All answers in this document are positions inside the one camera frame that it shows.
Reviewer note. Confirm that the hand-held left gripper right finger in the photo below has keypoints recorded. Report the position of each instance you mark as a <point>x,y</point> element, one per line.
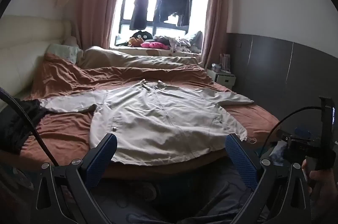
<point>241,163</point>

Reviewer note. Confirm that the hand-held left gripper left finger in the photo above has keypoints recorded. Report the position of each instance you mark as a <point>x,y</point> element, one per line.
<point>101,158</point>

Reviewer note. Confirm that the beige jacket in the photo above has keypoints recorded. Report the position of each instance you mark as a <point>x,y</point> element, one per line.
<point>163,123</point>

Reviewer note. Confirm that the pile of loose clothes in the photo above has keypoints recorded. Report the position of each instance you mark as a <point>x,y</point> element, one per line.
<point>177,43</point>

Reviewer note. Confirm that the person's right hand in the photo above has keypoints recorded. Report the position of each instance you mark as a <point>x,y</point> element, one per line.
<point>322,181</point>

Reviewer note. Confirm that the brown blanket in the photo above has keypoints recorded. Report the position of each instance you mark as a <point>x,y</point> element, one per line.
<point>66,139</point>

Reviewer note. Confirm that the person's dark pants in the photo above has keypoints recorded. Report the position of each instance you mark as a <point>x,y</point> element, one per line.
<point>171,200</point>

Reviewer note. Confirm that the white nightstand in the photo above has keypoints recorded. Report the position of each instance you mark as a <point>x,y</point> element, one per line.
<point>224,80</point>

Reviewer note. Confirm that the black garment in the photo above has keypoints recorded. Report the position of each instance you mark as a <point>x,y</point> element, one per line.
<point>15,129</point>

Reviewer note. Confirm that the small cup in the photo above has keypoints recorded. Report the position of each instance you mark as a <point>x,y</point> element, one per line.
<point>215,67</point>

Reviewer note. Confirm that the pink striped holder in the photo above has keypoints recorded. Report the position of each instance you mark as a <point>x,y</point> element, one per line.
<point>225,62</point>

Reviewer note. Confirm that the beige duvet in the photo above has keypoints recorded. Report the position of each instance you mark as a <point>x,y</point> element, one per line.
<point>126,59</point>

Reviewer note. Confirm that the pale green pillow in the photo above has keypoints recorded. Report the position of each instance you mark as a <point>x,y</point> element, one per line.
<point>62,52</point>

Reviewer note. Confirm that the brown plush toy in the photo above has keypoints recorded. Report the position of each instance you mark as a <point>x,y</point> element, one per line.
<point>133,42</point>

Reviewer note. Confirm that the pink plush cushion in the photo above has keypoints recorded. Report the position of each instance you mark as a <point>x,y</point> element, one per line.
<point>154,45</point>

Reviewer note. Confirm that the black plush toy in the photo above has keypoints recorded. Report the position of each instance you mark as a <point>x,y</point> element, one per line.
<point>142,35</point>

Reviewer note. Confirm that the cream padded headboard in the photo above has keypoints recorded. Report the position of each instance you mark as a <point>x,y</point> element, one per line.
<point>21,55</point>

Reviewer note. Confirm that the grey pillow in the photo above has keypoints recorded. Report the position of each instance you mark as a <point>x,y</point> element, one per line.
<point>194,37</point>

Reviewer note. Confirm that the long dark hanging coat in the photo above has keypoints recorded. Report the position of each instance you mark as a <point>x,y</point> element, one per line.
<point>140,7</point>

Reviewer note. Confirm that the dark hanging shirt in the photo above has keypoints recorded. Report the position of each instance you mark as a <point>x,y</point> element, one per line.
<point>162,2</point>

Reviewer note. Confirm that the dark hanging jacket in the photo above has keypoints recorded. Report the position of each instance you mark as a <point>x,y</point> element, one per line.
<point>181,4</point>

